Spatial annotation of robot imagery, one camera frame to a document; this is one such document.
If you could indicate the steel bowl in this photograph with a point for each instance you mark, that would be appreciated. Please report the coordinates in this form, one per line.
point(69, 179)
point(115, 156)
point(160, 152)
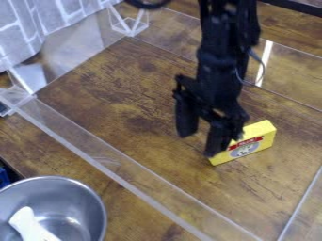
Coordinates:
point(67, 208)

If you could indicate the grey brick pattern cloth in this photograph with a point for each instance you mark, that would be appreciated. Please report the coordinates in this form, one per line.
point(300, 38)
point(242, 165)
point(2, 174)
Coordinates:
point(30, 20)

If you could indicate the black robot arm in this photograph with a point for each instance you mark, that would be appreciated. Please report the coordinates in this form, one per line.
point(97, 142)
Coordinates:
point(230, 32)

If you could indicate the blue object at edge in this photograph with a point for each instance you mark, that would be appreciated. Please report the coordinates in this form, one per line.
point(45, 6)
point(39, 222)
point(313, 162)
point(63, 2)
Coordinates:
point(5, 178)

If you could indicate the yellow butter box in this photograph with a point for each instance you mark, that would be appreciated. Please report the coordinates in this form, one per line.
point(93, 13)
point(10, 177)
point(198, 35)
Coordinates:
point(258, 138)

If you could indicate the clear acrylic enclosure wall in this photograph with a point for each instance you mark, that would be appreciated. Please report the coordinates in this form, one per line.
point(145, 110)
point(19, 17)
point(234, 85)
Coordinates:
point(99, 125)

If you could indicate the white handle in bowl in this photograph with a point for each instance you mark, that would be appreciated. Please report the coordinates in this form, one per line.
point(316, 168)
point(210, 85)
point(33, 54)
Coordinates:
point(26, 224)

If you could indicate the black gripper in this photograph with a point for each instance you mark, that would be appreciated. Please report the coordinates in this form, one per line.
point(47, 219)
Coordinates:
point(209, 97)

